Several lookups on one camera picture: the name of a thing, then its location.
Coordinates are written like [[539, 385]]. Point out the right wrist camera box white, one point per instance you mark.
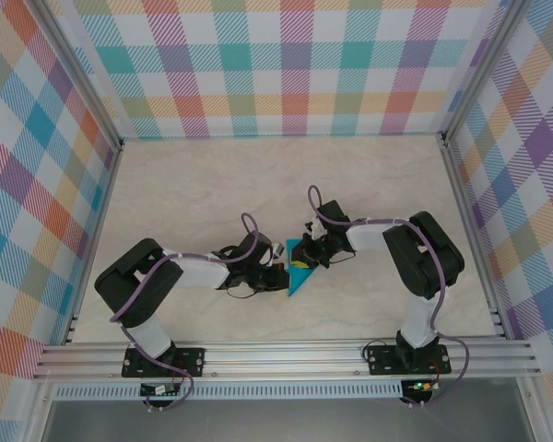
[[315, 226]]

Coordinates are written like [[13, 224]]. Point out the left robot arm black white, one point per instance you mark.
[[133, 276]]

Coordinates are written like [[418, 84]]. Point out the blue square paper sheet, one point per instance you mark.
[[299, 278]]

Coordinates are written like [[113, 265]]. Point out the aluminium frame post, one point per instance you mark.
[[475, 69], [86, 73]]

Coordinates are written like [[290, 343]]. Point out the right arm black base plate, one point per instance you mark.
[[382, 361]]

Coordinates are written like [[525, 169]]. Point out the grey metal panel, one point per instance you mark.
[[281, 423]]

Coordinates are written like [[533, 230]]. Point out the aluminium side rail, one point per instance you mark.
[[465, 207], [105, 202]]

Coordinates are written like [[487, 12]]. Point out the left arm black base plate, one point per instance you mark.
[[191, 361]]

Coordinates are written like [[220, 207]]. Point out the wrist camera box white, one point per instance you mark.
[[315, 226], [278, 252]]

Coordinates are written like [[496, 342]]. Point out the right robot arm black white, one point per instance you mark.
[[424, 258]]

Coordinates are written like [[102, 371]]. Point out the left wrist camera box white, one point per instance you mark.
[[278, 252]]

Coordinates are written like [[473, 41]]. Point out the long aluminium base rail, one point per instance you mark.
[[281, 359]]

